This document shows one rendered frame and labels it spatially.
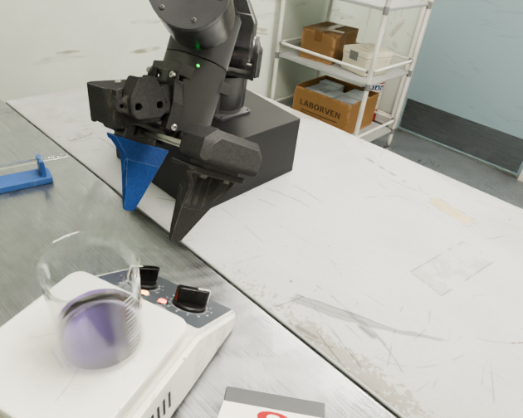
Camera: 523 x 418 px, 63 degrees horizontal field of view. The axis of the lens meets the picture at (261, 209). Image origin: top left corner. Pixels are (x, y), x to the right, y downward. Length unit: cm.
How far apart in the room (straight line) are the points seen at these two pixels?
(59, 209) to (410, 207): 52
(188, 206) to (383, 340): 26
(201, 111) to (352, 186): 40
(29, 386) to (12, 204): 37
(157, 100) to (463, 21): 292
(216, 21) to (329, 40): 223
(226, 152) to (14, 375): 21
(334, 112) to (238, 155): 222
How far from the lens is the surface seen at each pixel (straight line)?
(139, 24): 208
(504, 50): 312
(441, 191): 79
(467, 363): 52
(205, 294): 42
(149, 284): 44
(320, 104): 259
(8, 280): 55
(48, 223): 62
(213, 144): 32
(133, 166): 45
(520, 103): 314
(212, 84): 39
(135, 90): 34
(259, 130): 64
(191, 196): 36
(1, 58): 187
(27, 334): 37
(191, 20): 32
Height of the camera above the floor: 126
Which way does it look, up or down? 35 degrees down
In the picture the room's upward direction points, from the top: 7 degrees clockwise
